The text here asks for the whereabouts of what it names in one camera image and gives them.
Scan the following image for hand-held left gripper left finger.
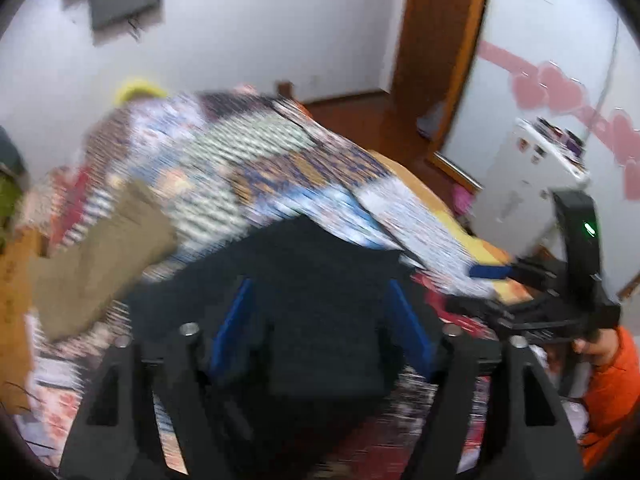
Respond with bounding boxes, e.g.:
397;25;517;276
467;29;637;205
59;277;256;480

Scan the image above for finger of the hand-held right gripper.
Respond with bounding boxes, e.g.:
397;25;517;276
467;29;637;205
442;294;551;333
467;257;563;293

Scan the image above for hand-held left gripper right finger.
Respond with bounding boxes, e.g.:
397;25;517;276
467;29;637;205
387;280;586;480

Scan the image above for black pants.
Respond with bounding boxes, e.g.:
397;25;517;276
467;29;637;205
120;217;451;461

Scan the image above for olive pants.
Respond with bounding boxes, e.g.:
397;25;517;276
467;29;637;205
30;180;178;343

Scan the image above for person's right hand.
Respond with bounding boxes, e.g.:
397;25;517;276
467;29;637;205
572;327;621;367

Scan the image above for white cabinet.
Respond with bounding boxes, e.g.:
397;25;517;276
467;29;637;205
470;117;591;261

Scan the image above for patchwork blanket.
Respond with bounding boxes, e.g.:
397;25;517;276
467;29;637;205
20;85;516;480

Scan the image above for wooden door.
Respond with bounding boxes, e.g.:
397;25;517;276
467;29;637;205
390;0;493;181

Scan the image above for wooden lap board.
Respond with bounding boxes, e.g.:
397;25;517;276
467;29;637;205
0;227;43;416

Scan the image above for yellow object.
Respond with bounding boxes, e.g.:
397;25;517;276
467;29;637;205
114;77;168;106

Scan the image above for green patterned box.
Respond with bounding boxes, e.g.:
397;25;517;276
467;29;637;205
0;172;28;251

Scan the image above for grey-green plush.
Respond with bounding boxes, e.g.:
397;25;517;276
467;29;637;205
0;127;26;176

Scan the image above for pink heart wall decoration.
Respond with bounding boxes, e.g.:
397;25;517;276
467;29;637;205
477;42;640;201

